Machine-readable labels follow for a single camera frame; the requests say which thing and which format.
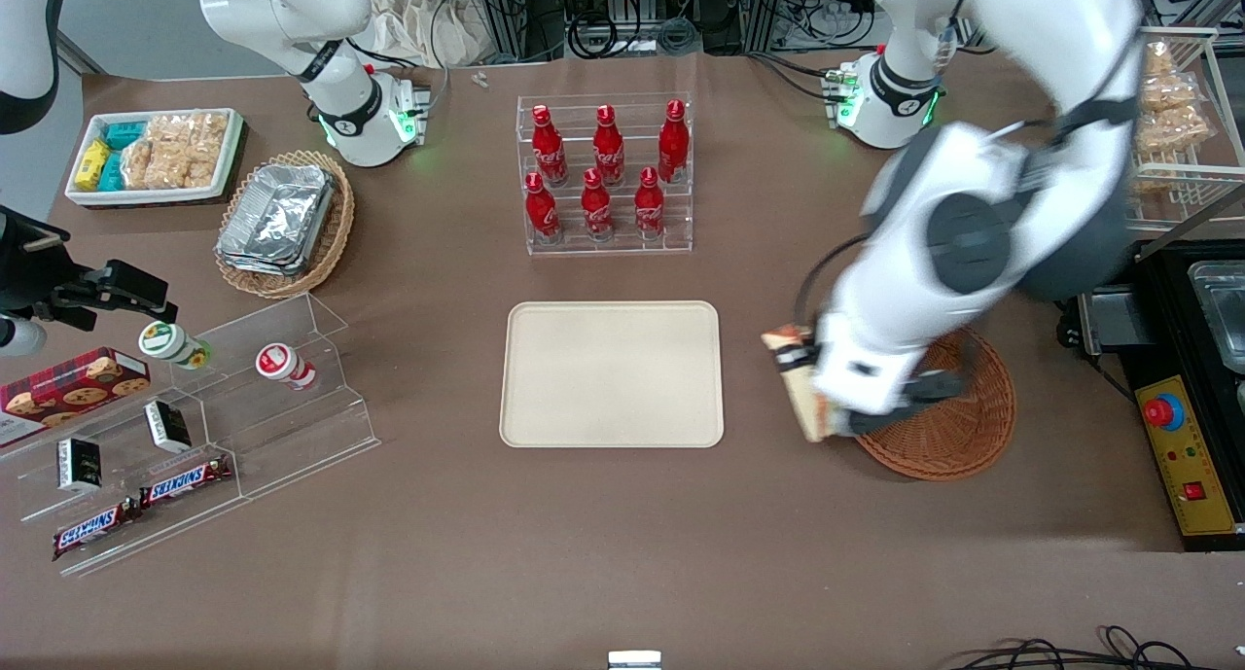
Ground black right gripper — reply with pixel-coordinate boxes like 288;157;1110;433
0;206;180;324

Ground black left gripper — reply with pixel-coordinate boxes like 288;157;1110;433
774;322;831;385

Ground triangle sandwich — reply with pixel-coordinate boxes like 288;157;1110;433
761;327;840;444

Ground white rectangular snack tray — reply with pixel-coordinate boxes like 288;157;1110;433
64;107;245;208

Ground round brown wicker basket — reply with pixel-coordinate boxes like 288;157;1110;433
854;324;1018;482

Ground beige rectangular tray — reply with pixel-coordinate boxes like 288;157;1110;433
499;300;727;450

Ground oval tan wicker basket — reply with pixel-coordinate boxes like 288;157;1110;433
213;149;357;300

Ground green lid yogurt cup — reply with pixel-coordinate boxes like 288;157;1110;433
137;320;213;371

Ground red plaid cookie box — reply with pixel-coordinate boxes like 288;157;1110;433
0;346;153;448

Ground clear rice cracker bag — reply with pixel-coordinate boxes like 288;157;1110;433
146;112;231;148
120;139;162;191
151;141;223;191

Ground yellow snack pack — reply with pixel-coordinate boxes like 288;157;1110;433
74;139;112;194

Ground small black white box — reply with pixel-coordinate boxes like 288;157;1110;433
55;437;105;495
143;399;195;455

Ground stacked aluminium foil trays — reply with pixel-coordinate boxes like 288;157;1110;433
215;162;338;278

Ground red lid yogurt cup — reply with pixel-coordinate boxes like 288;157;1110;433
255;342;320;392

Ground Snickers chocolate bar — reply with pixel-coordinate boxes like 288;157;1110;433
52;499;145;562
138;452;235;510

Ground red Coca-Cola bottle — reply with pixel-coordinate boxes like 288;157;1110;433
531;104;570;188
581;167;616;242
657;99;692;185
634;166;667;241
524;171;563;242
592;104;627;187

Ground clear acrylic step display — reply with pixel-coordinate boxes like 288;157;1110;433
0;292;381;580

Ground clear acrylic bottle rack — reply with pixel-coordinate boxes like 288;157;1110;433
515;92;695;257

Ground grey metal box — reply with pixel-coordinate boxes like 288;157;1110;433
1057;290;1135;358

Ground white cloth bag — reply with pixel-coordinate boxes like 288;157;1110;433
368;0;509;69

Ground yellow emergency stop box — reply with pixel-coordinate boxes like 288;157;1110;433
1134;377;1245;538

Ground steel pan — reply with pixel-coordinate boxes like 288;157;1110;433
1188;259;1245;375

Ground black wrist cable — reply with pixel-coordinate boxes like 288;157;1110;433
794;230;878;333

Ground black base cable bundle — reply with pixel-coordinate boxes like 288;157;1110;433
747;51;849;104

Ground black coiled cable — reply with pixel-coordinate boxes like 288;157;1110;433
567;13;621;59

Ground black floor cables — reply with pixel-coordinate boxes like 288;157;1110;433
945;625;1245;670

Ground white wire basket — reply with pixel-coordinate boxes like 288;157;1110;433
1126;25;1245;235

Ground aluminium frame post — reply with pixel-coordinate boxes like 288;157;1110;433
474;0;567;64

